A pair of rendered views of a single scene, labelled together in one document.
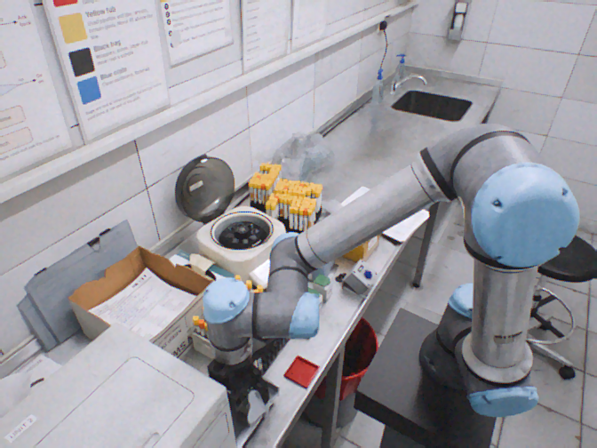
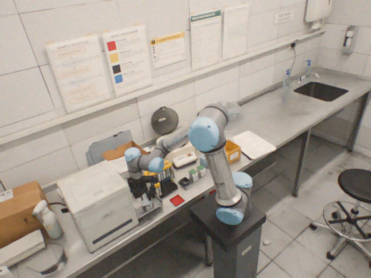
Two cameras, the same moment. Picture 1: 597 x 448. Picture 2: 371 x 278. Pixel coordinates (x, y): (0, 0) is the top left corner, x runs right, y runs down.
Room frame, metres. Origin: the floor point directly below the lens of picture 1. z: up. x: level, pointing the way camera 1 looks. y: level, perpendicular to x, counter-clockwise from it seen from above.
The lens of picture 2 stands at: (-0.37, -0.57, 2.04)
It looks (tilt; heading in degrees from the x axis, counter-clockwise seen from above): 33 degrees down; 25
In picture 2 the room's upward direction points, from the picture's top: 6 degrees counter-clockwise
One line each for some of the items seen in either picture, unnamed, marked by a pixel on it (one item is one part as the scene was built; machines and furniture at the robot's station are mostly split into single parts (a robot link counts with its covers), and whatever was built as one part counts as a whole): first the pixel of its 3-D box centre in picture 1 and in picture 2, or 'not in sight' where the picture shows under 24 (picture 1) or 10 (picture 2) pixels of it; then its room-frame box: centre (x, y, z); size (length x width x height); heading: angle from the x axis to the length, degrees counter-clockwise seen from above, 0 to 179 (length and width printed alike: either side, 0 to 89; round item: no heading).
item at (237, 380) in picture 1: (232, 372); (137, 184); (0.47, 0.12, 1.10); 0.09 x 0.08 x 0.12; 149
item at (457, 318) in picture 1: (473, 319); (239, 187); (0.60, -0.38, 1.11); 0.13 x 0.12 x 0.14; 179
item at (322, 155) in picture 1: (314, 148); (232, 108); (1.74, -0.07, 0.94); 0.20 x 0.17 x 0.14; 131
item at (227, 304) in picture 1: (229, 313); (134, 160); (0.48, 0.12, 1.26); 0.09 x 0.08 x 0.11; 89
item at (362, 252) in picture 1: (354, 236); (227, 152); (1.12, -0.19, 0.92); 0.13 x 0.13 x 0.10; 57
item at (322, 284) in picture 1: (322, 288); (200, 171); (0.89, -0.07, 0.91); 0.05 x 0.04 x 0.07; 59
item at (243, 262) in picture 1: (247, 245); (177, 148); (1.05, 0.17, 0.94); 0.30 x 0.24 x 0.12; 50
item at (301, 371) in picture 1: (302, 371); (177, 200); (0.63, -0.01, 0.88); 0.07 x 0.07 x 0.01; 59
